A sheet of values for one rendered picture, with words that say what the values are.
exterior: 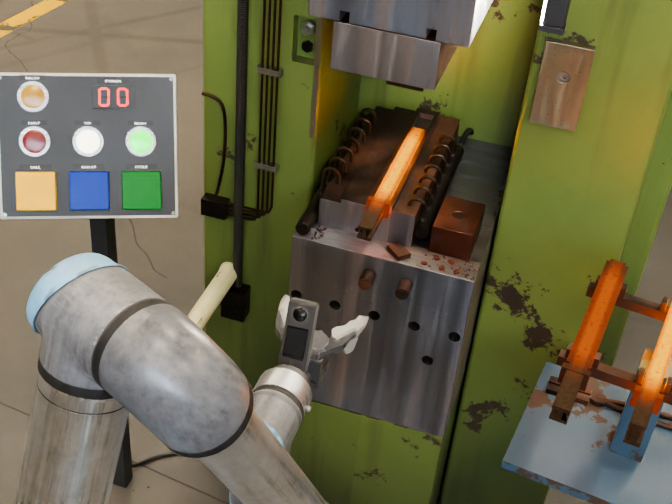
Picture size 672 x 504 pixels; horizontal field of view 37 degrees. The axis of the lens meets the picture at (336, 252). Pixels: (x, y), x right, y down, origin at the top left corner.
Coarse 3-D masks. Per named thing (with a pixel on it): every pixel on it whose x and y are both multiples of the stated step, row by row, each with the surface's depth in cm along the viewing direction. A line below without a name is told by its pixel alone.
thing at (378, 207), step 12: (420, 132) 224; (408, 144) 219; (396, 156) 215; (408, 156) 215; (396, 168) 211; (384, 180) 207; (396, 180) 207; (384, 192) 203; (372, 204) 199; (384, 204) 199; (372, 216) 196; (384, 216) 201; (360, 228) 193; (372, 228) 193
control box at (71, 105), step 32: (0, 96) 192; (64, 96) 193; (96, 96) 194; (128, 96) 195; (160, 96) 196; (0, 128) 192; (32, 128) 193; (64, 128) 194; (96, 128) 195; (128, 128) 196; (160, 128) 197; (0, 160) 193; (32, 160) 194; (64, 160) 195; (96, 160) 196; (128, 160) 197; (160, 160) 198; (0, 192) 194; (64, 192) 196
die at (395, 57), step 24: (336, 24) 182; (336, 48) 185; (360, 48) 183; (384, 48) 182; (408, 48) 180; (432, 48) 179; (456, 48) 198; (360, 72) 186; (384, 72) 185; (408, 72) 183; (432, 72) 182
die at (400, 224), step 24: (384, 120) 232; (408, 120) 231; (432, 120) 230; (456, 120) 232; (360, 144) 223; (384, 144) 222; (432, 144) 223; (360, 168) 213; (384, 168) 212; (408, 168) 213; (432, 168) 215; (336, 192) 207; (360, 192) 206; (408, 192) 207; (336, 216) 206; (360, 216) 205; (408, 216) 201; (384, 240) 206; (408, 240) 204
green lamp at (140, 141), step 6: (138, 132) 196; (144, 132) 196; (132, 138) 196; (138, 138) 196; (144, 138) 196; (150, 138) 196; (132, 144) 196; (138, 144) 196; (144, 144) 196; (150, 144) 197; (138, 150) 196; (144, 150) 197
